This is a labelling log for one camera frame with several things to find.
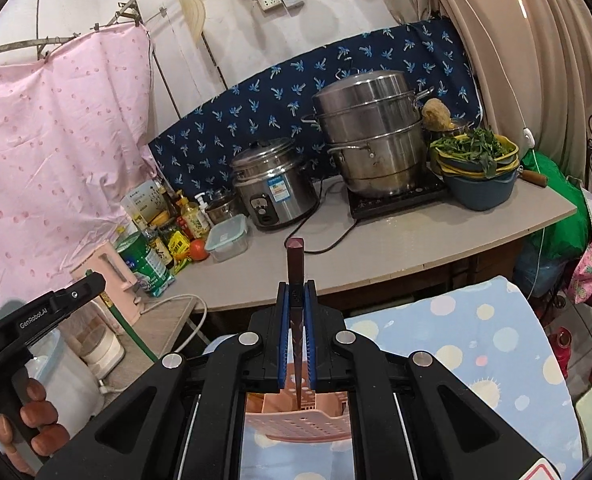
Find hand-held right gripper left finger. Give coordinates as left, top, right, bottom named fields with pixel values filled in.
left=35, top=281, right=297, bottom=480

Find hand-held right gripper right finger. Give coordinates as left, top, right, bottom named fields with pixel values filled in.
left=301, top=280, right=561, bottom=480

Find dark red chopstick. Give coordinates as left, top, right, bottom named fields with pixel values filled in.
left=286, top=239, right=307, bottom=411

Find pink perforated utensil basket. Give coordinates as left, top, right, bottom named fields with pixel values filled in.
left=245, top=387, right=353, bottom=443

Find person's left hand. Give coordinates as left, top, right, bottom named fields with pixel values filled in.
left=0, top=377, right=69, bottom=476

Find white kitchen appliance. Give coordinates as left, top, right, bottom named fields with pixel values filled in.
left=58, top=300, right=126, bottom=375

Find light blue plastic bin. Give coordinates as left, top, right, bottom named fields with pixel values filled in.
left=26, top=330, right=107, bottom=426

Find pink electric kettle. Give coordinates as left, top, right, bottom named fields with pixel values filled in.
left=71, top=240, right=144, bottom=333

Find clear food container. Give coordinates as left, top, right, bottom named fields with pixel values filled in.
left=206, top=214, right=249, bottom=262

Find green tin can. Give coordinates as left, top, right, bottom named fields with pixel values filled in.
left=115, top=232, right=171, bottom=297

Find yellow seasoning packet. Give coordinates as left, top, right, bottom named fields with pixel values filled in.
left=168, top=230, right=191, bottom=263

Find silver rice cooker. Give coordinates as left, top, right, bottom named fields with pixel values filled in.
left=230, top=137, right=319, bottom=232

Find small steel lidded pot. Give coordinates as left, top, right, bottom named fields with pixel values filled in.
left=205, top=190, right=241, bottom=226

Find blue planet print tablecloth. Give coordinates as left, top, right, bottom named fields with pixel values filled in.
left=211, top=280, right=584, bottom=480

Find white pump bottle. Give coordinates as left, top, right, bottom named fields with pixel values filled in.
left=194, top=192, right=213, bottom=233

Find yellow oil bottle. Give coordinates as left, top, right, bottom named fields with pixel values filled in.
left=176, top=190, right=204, bottom=240

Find black induction cooktop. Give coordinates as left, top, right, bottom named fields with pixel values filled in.
left=346, top=167, right=450, bottom=220

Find pink dotted cloth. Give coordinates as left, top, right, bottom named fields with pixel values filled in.
left=0, top=25, right=159, bottom=311

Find dark sauce bottle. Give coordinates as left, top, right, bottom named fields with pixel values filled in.
left=152, top=180, right=177, bottom=221

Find stainless steel steamer pot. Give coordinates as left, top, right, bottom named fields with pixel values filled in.
left=301, top=71, right=434, bottom=198

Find navy palm print cloth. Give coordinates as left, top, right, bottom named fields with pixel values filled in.
left=148, top=17, right=484, bottom=201

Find green leafy vegetables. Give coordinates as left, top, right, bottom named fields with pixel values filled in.
left=430, top=127, right=509, bottom=176

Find red plastic stool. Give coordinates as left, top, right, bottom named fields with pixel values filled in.
left=550, top=327, right=572, bottom=382

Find tan lumpy loofah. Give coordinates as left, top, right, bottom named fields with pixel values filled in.
left=422, top=98, right=452, bottom=132

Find yellow plastic bowl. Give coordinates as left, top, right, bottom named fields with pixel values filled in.
left=433, top=135, right=520, bottom=176

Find green plastic bag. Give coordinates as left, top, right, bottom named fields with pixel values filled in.
left=520, top=150, right=592, bottom=261

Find bent metal rod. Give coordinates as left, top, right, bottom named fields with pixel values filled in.
left=0, top=0, right=187, bottom=61

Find beige hanging hand fan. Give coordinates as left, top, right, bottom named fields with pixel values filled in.
left=175, top=0, right=207, bottom=48

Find beige curtain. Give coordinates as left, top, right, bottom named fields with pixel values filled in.
left=401, top=0, right=592, bottom=181

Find white power cable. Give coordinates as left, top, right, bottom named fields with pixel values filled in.
left=96, top=294, right=209, bottom=393

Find black power cable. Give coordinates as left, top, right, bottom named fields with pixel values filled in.
left=288, top=180, right=361, bottom=253

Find white cord with switch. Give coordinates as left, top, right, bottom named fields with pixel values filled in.
left=456, top=0, right=549, bottom=301

